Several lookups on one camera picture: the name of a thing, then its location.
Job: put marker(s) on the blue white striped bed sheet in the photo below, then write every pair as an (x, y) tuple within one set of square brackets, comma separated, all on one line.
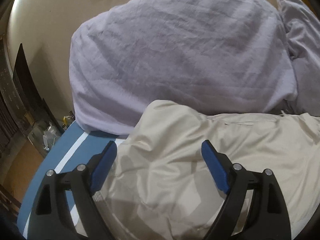
[(74, 147)]

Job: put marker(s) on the right lavender pillow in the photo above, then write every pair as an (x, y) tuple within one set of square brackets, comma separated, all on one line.
[(302, 34)]

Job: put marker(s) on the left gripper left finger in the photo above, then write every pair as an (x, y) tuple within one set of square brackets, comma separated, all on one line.
[(50, 216)]

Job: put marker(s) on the wooden chair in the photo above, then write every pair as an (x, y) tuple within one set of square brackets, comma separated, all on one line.
[(9, 202)]

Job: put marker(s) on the cluttered bedside table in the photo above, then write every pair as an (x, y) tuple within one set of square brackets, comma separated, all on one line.
[(46, 131)]

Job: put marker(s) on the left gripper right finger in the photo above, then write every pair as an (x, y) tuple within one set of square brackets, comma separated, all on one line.
[(267, 218)]

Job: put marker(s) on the left lavender pillow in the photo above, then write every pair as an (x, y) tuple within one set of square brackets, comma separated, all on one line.
[(215, 56)]

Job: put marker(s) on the lavender pillow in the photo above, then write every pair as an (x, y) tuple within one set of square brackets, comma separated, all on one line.
[(215, 56), (302, 34)]

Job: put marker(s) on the beige puffer jacket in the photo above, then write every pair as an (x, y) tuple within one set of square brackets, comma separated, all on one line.
[(167, 184)]

